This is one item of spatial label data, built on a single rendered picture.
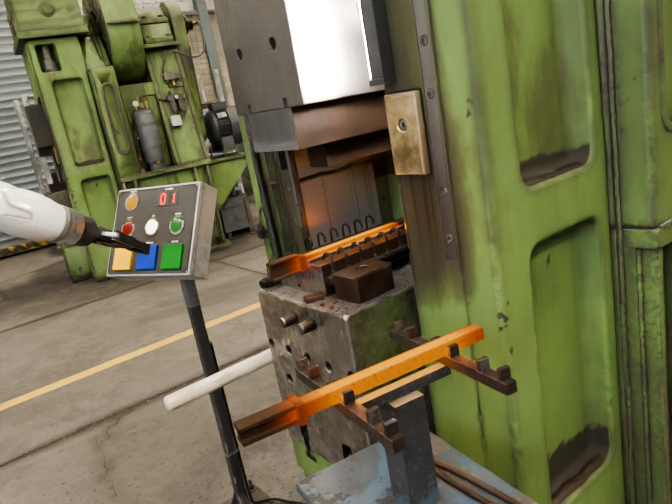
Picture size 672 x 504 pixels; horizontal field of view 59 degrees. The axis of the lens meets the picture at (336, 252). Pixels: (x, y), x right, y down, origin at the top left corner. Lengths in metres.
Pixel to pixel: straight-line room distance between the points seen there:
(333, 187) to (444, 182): 0.57
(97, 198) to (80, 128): 0.68
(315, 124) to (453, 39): 0.38
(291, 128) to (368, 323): 0.47
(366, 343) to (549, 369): 0.46
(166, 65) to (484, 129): 5.58
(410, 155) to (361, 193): 0.57
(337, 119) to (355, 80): 0.10
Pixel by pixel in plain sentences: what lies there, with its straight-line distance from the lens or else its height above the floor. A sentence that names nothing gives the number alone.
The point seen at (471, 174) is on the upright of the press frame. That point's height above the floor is 1.18.
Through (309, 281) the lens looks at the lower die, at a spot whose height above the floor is 0.94.
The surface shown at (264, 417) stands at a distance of 0.91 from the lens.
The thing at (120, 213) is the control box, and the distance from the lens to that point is 1.99.
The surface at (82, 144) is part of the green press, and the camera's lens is 6.23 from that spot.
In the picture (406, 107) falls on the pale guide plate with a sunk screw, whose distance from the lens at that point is 1.25.
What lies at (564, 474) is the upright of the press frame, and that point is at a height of 0.36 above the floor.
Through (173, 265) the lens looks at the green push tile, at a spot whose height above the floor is 0.99.
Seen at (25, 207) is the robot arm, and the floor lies 1.26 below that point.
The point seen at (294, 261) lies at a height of 1.00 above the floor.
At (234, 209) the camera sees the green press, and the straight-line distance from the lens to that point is 6.85.
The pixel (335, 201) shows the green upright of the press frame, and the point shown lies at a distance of 1.75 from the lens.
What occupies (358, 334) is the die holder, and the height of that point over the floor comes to 0.86.
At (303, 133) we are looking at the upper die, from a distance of 1.37.
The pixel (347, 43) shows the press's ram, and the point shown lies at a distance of 1.41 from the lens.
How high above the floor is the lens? 1.38
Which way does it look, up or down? 15 degrees down
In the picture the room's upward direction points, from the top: 10 degrees counter-clockwise
